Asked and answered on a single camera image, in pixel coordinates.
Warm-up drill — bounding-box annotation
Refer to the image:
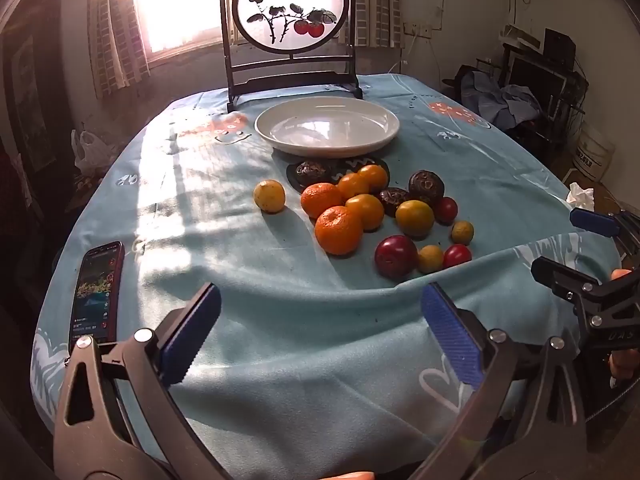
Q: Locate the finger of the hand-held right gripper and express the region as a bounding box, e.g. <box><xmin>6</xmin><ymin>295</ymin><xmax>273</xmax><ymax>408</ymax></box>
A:
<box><xmin>531</xmin><ymin>256</ymin><xmax>640</xmax><ymax>333</ymax></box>
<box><xmin>570</xmin><ymin>207</ymin><xmax>640</xmax><ymax>246</ymax></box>

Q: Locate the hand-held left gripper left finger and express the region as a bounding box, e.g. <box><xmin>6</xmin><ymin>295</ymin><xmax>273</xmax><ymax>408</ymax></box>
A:
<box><xmin>52</xmin><ymin>282</ymin><xmax>232</xmax><ymax>480</ymax></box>

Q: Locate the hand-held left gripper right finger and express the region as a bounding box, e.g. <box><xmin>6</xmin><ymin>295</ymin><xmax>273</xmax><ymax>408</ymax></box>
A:
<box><xmin>410</xmin><ymin>282</ymin><xmax>587</xmax><ymax>480</ymax></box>

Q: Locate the small red tomato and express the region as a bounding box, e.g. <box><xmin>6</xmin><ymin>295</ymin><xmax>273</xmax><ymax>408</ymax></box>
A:
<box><xmin>442</xmin><ymin>243</ymin><xmax>473</xmax><ymax>269</ymax></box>

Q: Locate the dark red plum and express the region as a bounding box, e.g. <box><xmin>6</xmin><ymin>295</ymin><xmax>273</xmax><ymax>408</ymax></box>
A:
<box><xmin>374</xmin><ymin>235</ymin><xmax>419</xmax><ymax>281</ymax></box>

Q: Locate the greenish yellow orange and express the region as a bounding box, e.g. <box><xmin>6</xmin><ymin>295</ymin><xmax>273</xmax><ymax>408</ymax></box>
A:
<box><xmin>395</xmin><ymin>200</ymin><xmax>435</xmax><ymax>239</ymax></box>

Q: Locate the dark wrinkled passion fruit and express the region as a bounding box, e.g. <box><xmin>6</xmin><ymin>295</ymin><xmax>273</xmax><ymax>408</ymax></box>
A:
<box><xmin>408</xmin><ymin>170</ymin><xmax>446</xmax><ymax>206</ymax></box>
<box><xmin>377</xmin><ymin>187</ymin><xmax>411</xmax><ymax>218</ymax></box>
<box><xmin>295</xmin><ymin>160</ymin><xmax>331</xmax><ymax>186</ymax></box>

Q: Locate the yellow lemon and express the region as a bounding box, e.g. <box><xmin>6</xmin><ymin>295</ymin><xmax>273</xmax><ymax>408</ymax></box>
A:
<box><xmin>253</xmin><ymin>180</ymin><xmax>287</xmax><ymax>214</ymax></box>

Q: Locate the large mandarin orange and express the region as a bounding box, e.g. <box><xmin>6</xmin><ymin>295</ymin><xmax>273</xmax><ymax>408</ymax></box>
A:
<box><xmin>314</xmin><ymin>205</ymin><xmax>364</xmax><ymax>256</ymax></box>

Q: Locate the small mandarin orange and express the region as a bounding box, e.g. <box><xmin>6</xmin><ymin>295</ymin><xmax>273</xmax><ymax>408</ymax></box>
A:
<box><xmin>300</xmin><ymin>182</ymin><xmax>346</xmax><ymax>219</ymax></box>

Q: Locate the white oval plate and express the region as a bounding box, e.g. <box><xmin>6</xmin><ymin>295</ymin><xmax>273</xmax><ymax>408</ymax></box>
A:
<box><xmin>254</xmin><ymin>96</ymin><xmax>401</xmax><ymax>158</ymax></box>

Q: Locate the person's right hand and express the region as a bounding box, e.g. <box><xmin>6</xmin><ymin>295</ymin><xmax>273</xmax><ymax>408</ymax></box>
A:
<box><xmin>609</xmin><ymin>268</ymin><xmax>640</xmax><ymax>389</ymax></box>

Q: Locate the crumpled white tissue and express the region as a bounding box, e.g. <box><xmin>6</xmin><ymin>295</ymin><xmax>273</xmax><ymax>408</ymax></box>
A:
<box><xmin>566</xmin><ymin>183</ymin><xmax>596</xmax><ymax>212</ymax></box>

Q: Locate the white plastic bucket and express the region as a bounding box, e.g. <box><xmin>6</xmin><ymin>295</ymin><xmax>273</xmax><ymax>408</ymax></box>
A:
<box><xmin>572</xmin><ymin>120</ymin><xmax>617</xmax><ymax>181</ymax></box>

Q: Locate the smartphone with red case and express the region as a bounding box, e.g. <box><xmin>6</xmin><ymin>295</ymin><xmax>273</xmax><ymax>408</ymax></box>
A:
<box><xmin>68</xmin><ymin>241</ymin><xmax>125</xmax><ymax>348</ymax></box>

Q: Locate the light blue printed tablecloth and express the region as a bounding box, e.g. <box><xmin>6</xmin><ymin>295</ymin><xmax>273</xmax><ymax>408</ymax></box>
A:
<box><xmin>30</xmin><ymin>72</ymin><xmax>623</xmax><ymax>480</ymax></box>

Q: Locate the smooth orange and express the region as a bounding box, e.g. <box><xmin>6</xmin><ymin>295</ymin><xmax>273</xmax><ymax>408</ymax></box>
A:
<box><xmin>345</xmin><ymin>193</ymin><xmax>385</xmax><ymax>232</ymax></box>
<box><xmin>357</xmin><ymin>164</ymin><xmax>390</xmax><ymax>193</ymax></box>
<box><xmin>337</xmin><ymin>172</ymin><xmax>371</xmax><ymax>201</ymax></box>

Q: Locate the pile of blue clothes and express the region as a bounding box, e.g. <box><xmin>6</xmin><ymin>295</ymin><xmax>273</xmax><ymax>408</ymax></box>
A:
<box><xmin>457</xmin><ymin>67</ymin><xmax>543</xmax><ymax>133</ymax></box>

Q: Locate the dark computer monitor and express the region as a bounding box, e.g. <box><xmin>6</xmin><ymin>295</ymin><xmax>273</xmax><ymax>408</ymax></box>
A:
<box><xmin>505</xmin><ymin>52</ymin><xmax>568</xmax><ymax>111</ymax></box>

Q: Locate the black speaker box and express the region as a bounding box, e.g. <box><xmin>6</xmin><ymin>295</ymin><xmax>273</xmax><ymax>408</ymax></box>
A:
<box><xmin>542</xmin><ymin>28</ymin><xmax>577</xmax><ymax>68</ymax></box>

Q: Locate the white plastic bag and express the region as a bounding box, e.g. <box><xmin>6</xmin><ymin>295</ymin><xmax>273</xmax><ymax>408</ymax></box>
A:
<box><xmin>70</xmin><ymin>129</ymin><xmax>118</xmax><ymax>173</ymax></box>

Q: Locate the checkered curtain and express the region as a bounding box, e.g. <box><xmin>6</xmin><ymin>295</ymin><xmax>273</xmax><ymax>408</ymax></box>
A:
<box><xmin>350</xmin><ymin>0</ymin><xmax>406</xmax><ymax>51</ymax></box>
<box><xmin>87</xmin><ymin>0</ymin><xmax>151</xmax><ymax>101</ymax></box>

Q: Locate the bright window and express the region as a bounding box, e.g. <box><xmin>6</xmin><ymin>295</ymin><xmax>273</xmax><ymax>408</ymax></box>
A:
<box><xmin>122</xmin><ymin>0</ymin><xmax>361</xmax><ymax>61</ymax></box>

